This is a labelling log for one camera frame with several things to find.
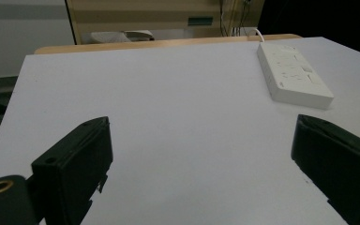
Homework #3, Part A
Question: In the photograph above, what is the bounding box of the white power strip cable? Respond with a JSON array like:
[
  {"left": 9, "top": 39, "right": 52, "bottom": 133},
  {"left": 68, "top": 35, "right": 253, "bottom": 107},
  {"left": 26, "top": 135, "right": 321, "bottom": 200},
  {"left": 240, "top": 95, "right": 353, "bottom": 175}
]
[{"left": 247, "top": 28, "right": 265, "bottom": 44}]

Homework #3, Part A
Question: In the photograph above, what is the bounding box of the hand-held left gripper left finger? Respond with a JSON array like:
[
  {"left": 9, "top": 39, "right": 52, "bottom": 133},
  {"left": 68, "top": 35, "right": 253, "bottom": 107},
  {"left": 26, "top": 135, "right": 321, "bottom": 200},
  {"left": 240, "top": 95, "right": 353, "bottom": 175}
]
[{"left": 31, "top": 115, "right": 114, "bottom": 225}]

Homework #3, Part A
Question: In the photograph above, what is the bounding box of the green label plate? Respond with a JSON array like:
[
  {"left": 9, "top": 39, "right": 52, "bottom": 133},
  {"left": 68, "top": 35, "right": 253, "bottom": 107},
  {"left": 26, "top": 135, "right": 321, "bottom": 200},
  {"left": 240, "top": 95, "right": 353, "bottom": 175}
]
[{"left": 187, "top": 16, "right": 215, "bottom": 27}]

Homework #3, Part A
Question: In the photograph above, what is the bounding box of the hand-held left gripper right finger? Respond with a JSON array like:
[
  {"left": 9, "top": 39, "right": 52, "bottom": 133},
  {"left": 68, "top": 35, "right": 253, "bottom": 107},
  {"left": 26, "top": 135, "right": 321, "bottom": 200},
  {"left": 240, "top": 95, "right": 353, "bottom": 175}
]
[{"left": 291, "top": 113, "right": 360, "bottom": 225}]

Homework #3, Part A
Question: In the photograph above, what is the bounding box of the beige wooden cabinet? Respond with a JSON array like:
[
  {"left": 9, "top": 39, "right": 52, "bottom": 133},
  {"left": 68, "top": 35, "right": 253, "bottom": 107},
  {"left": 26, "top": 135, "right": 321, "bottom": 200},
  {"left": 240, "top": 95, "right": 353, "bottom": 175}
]
[{"left": 65, "top": 0, "right": 266, "bottom": 45}]

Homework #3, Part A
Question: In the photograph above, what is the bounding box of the bundle of dark cables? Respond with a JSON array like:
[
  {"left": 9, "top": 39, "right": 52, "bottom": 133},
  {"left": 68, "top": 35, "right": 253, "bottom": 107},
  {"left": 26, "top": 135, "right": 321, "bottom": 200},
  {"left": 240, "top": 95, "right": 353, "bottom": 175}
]
[{"left": 218, "top": 0, "right": 254, "bottom": 38}]

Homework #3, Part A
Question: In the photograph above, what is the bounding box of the white power strip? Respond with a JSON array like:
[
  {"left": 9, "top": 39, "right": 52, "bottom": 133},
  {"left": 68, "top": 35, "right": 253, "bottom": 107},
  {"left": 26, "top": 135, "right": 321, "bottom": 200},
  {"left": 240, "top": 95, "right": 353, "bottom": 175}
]
[{"left": 256, "top": 42, "right": 335, "bottom": 111}]

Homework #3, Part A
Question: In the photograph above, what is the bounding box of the white chair seat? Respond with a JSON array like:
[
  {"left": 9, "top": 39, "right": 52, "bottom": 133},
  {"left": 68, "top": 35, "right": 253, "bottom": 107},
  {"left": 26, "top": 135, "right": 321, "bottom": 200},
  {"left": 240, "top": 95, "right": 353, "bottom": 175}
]
[{"left": 89, "top": 29, "right": 155, "bottom": 44}]

